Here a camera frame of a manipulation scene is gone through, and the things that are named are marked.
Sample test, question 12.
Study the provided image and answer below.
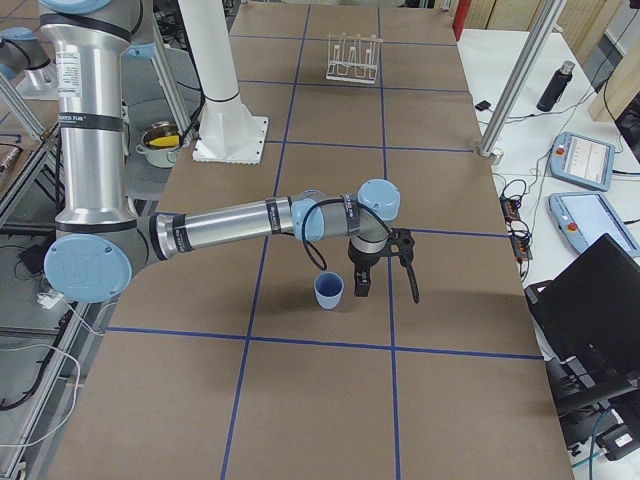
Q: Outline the black usb hub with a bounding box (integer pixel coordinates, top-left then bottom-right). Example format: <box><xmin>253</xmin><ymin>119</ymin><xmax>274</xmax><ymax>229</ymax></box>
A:
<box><xmin>500</xmin><ymin>196</ymin><xmax>532</xmax><ymax>263</ymax></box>

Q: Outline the white pot with yellow item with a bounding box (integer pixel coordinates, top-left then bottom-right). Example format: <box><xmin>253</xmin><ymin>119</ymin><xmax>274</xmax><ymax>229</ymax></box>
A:
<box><xmin>135</xmin><ymin>121</ymin><xmax>181</xmax><ymax>169</ymax></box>

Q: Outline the upper teach pendant tablet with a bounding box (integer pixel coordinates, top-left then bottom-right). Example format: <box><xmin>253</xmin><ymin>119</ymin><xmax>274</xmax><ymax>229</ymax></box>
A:
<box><xmin>549</xmin><ymin>132</ymin><xmax>615</xmax><ymax>191</ymax></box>

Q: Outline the white wire cup holder rack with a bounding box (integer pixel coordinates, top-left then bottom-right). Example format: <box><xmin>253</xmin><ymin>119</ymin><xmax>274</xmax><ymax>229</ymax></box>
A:
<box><xmin>325</xmin><ymin>33</ymin><xmax>383</xmax><ymax>85</ymax></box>

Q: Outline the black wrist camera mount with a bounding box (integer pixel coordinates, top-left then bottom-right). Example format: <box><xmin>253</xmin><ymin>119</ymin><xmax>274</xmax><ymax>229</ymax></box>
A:
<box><xmin>383</xmin><ymin>228</ymin><xmax>420</xmax><ymax>304</ymax></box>

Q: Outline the aluminium frame post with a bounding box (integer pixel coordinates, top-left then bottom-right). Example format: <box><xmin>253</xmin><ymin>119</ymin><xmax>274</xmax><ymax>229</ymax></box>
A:
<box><xmin>478</xmin><ymin>0</ymin><xmax>567</xmax><ymax>166</ymax></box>

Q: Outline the light blue plastic cup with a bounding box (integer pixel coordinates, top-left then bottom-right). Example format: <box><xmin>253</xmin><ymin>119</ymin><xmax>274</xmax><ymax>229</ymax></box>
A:
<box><xmin>314</xmin><ymin>272</ymin><xmax>344</xmax><ymax>310</ymax></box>

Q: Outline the black laptop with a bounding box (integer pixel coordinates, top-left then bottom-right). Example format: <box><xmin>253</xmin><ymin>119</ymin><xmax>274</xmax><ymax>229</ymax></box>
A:
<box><xmin>524</xmin><ymin>232</ymin><xmax>640</xmax><ymax>381</ymax></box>

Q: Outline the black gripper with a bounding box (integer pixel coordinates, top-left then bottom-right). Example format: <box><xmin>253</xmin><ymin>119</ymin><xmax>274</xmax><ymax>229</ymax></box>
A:
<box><xmin>347</xmin><ymin>235</ymin><xmax>387</xmax><ymax>297</ymax></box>

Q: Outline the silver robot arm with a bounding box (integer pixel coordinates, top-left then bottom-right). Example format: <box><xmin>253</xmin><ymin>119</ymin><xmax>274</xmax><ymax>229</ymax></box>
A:
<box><xmin>40</xmin><ymin>1</ymin><xmax>414</xmax><ymax>303</ymax></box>
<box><xmin>1</xmin><ymin>27</ymin><xmax>56</xmax><ymax>91</ymax></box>

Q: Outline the lower teach pendant tablet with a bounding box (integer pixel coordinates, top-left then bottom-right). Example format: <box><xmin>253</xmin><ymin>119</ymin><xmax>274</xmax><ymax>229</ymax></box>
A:
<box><xmin>548</xmin><ymin>192</ymin><xmax>639</xmax><ymax>258</ymax></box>

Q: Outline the small black device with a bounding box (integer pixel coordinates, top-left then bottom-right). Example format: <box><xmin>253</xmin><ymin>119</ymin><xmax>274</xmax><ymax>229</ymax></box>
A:
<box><xmin>474</xmin><ymin>100</ymin><xmax>491</xmax><ymax>111</ymax></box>

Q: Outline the teach pendant tablet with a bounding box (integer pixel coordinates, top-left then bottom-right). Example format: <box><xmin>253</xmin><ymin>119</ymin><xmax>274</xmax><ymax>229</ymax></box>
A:
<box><xmin>549</xmin><ymin>132</ymin><xmax>615</xmax><ymax>191</ymax></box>
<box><xmin>548</xmin><ymin>192</ymin><xmax>639</xmax><ymax>258</ymax></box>

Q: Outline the black water bottle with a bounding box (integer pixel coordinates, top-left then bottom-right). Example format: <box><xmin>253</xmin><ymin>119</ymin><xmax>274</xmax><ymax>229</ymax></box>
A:
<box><xmin>536</xmin><ymin>60</ymin><xmax>576</xmax><ymax>113</ymax></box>

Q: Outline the white pedestal base plate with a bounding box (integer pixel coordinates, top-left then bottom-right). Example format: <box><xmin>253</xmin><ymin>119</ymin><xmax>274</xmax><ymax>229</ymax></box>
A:
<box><xmin>193</xmin><ymin>96</ymin><xmax>269</xmax><ymax>165</ymax></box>

